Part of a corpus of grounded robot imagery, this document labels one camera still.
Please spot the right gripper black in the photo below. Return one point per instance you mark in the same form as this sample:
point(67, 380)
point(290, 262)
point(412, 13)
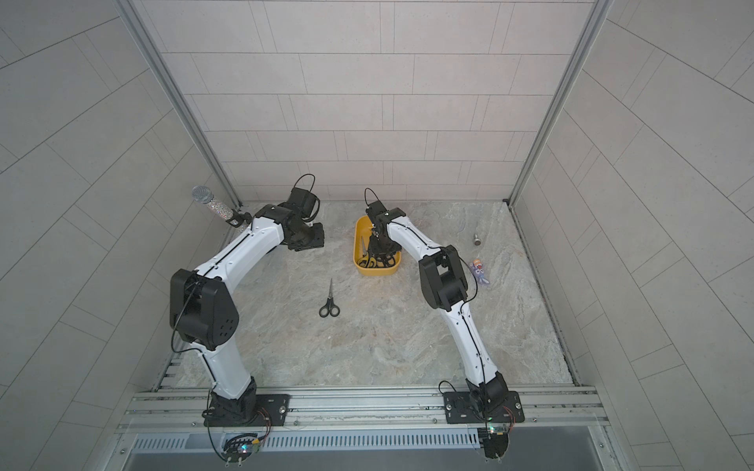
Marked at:
point(378, 247)

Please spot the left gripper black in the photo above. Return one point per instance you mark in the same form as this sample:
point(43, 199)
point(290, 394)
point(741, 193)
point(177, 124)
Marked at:
point(317, 241)

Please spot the yellow plastic storage box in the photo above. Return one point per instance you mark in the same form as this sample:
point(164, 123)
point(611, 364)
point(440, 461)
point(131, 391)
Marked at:
point(364, 253)

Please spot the small black handled scissors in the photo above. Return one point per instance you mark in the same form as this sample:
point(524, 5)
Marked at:
point(329, 309)

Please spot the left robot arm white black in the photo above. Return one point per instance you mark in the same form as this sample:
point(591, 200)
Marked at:
point(202, 308)

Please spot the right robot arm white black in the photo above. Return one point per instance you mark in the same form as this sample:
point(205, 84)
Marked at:
point(444, 287)

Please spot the purple plush toy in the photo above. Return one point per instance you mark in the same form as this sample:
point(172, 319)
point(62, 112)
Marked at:
point(478, 271)

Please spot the glitter microphone on black stand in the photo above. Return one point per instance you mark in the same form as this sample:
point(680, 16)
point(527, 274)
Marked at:
point(203, 195)

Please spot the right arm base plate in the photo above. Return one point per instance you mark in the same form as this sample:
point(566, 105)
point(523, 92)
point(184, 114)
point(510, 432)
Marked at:
point(467, 408)

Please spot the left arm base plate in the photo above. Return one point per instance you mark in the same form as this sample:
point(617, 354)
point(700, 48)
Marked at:
point(251, 410)

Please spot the right circuit board with wires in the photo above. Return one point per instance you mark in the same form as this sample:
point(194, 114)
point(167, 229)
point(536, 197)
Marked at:
point(494, 440)

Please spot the circuit board with wires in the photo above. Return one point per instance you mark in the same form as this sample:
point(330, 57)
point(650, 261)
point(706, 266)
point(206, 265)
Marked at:
point(494, 440)
point(238, 449)

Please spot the left circuit board with wires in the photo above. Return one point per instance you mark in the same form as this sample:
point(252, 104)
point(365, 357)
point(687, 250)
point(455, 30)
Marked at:
point(238, 449)

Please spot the aluminium mounting rail frame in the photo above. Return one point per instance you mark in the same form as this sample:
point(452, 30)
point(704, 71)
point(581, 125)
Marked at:
point(362, 408)

